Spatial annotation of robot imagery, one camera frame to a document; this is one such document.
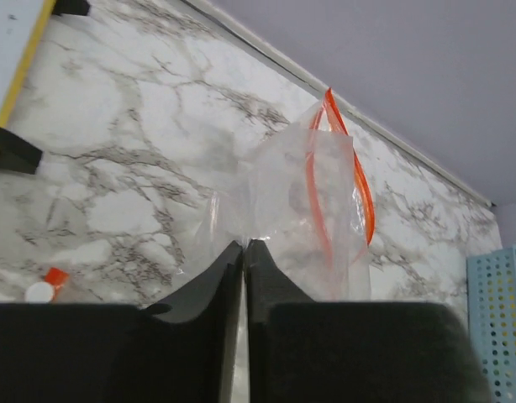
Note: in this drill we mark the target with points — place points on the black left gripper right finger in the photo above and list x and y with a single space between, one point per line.
301 350

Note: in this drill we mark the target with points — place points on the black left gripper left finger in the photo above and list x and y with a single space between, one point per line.
179 349

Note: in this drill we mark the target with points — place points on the clear zip top bag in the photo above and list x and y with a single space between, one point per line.
58 286
304 194

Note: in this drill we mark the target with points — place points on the light blue plastic basket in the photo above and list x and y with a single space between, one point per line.
491 291

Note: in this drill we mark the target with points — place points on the small whiteboard with wooden frame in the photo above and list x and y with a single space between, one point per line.
22 24

